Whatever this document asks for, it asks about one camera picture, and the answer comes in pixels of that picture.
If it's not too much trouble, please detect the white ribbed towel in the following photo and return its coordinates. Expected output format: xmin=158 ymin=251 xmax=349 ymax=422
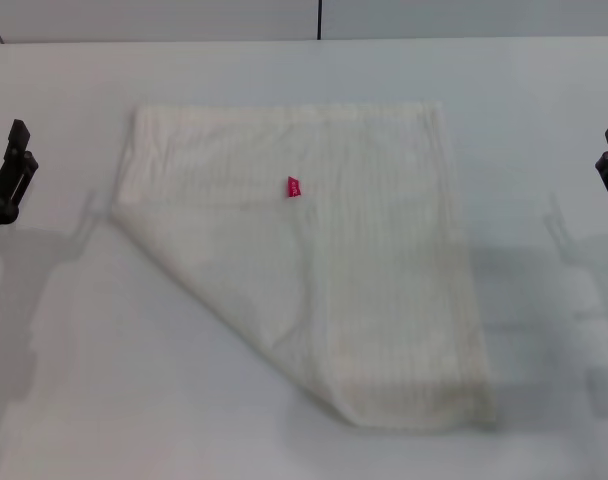
xmin=108 ymin=101 xmax=500 ymax=431

